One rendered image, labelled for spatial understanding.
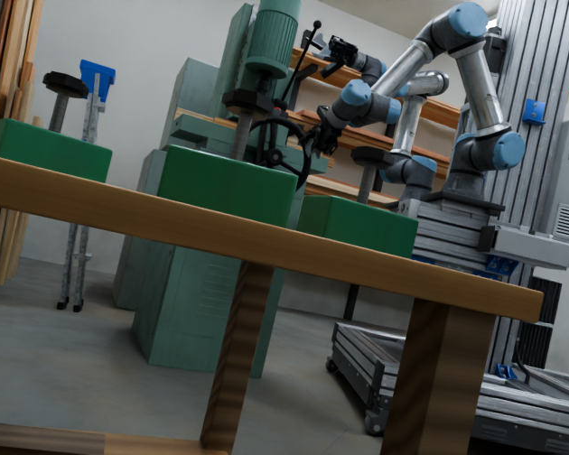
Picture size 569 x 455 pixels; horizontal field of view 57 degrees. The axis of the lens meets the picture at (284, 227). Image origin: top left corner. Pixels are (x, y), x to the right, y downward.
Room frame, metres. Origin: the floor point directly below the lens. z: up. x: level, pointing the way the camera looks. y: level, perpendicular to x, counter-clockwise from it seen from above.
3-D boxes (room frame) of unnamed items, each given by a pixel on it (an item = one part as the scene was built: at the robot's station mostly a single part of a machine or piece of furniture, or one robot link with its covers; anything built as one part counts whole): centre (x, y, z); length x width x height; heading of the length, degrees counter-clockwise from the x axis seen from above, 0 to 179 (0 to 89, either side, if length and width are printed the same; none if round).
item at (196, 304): (2.23, 0.27, 0.35); 0.58 x 0.45 x 0.71; 22
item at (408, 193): (2.33, -0.54, 0.87); 0.15 x 0.15 x 0.10
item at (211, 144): (2.07, 0.20, 0.82); 0.40 x 0.21 x 0.04; 112
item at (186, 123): (2.02, 0.19, 0.87); 0.61 x 0.30 x 0.06; 112
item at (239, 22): (2.39, 0.33, 1.16); 0.22 x 0.22 x 0.72; 22
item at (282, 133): (1.94, 0.16, 0.91); 0.15 x 0.14 x 0.09; 112
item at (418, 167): (2.34, -0.54, 0.98); 0.13 x 0.12 x 0.14; 44
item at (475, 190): (1.84, -0.58, 0.87); 0.15 x 0.15 x 0.10
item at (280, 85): (2.38, 0.16, 1.22); 0.09 x 0.08 x 0.15; 22
